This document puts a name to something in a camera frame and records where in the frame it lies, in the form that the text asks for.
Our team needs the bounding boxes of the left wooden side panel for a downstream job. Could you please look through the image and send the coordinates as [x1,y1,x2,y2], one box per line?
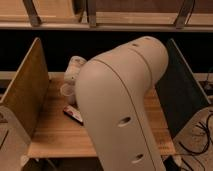
[0,38,49,145]

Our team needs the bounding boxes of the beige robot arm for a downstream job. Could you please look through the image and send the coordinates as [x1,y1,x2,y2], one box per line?
[65,36,169,171]

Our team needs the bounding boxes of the black cables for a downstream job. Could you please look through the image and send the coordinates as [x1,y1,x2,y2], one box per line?
[178,111,213,171]

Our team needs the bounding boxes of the wooden shelf with brackets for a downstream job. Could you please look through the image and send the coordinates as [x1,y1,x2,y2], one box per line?
[0,0,213,32]

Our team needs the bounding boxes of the right dark side panel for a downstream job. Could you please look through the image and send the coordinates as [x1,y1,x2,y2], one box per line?
[155,39,210,138]

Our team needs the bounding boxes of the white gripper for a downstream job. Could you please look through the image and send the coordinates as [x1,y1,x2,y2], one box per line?
[64,56,86,84]

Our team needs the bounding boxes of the red and white eraser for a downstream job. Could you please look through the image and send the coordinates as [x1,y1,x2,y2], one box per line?
[63,105,83,124]

